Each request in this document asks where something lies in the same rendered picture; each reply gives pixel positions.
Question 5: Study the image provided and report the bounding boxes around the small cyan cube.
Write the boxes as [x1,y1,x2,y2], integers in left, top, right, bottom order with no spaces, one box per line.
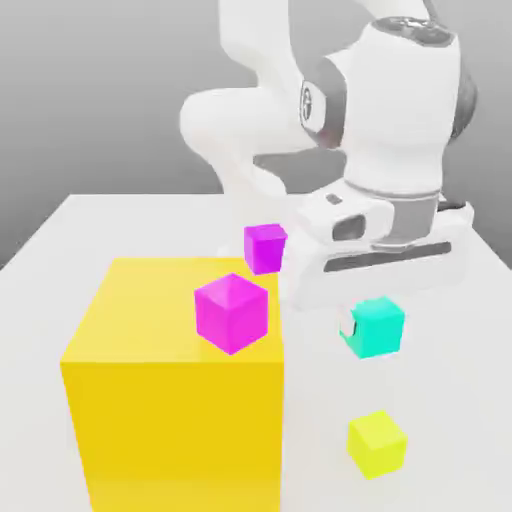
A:
[338,295,406,360]

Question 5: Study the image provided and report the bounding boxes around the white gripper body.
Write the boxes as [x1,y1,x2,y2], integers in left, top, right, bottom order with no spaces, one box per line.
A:
[284,238,470,311]

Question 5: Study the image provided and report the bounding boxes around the small yellow cube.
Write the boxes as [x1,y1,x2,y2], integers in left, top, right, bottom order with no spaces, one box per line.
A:
[346,410,409,481]

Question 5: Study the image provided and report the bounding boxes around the small purple cube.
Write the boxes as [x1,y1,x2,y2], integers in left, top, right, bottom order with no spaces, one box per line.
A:
[243,223,289,276]

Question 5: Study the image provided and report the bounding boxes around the small magenta cube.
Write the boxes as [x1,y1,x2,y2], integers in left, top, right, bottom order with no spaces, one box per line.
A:
[193,272,270,356]

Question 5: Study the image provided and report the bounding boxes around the large yellow box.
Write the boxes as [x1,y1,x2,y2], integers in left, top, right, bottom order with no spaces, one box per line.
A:
[59,256,286,512]

